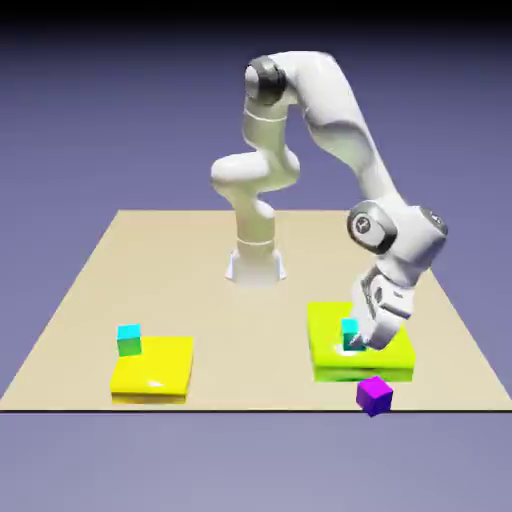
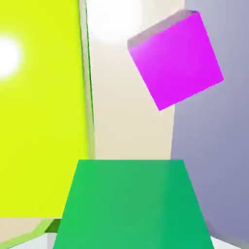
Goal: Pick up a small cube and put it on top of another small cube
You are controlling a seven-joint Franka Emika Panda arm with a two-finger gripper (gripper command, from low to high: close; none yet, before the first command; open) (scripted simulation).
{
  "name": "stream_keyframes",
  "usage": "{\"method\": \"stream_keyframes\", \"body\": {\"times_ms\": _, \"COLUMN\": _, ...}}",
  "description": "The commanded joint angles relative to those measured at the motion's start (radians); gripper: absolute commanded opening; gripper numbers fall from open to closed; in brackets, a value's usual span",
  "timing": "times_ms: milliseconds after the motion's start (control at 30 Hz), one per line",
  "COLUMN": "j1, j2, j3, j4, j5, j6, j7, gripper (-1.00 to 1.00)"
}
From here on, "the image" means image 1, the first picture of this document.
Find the small cyan cube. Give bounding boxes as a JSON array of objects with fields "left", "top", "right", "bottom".
[
  {"left": 340, "top": 318, "right": 367, "bottom": 352},
  {"left": 116, "top": 323, "right": 143, "bottom": 358}
]

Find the large yellow box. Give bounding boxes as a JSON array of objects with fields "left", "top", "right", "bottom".
[{"left": 110, "top": 335, "right": 195, "bottom": 405}]

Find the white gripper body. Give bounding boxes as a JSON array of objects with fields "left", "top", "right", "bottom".
[{"left": 351, "top": 297, "right": 406, "bottom": 351}]

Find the large lime box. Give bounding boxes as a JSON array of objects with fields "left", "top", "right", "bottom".
[{"left": 306, "top": 301, "right": 416, "bottom": 384}]

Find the small purple cube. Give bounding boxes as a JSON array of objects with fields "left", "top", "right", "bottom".
[{"left": 356, "top": 375, "right": 394, "bottom": 418}]

